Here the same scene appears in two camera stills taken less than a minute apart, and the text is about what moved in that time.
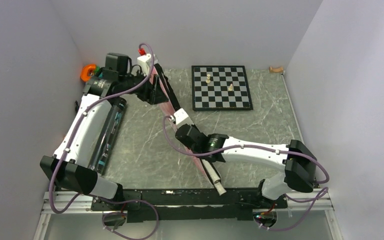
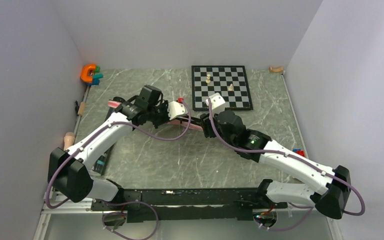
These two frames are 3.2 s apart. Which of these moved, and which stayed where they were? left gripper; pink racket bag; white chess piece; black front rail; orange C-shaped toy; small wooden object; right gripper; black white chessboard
Moved: pink racket bag; left gripper; right gripper
Stayed: black white chessboard; white chess piece; black front rail; small wooden object; orange C-shaped toy
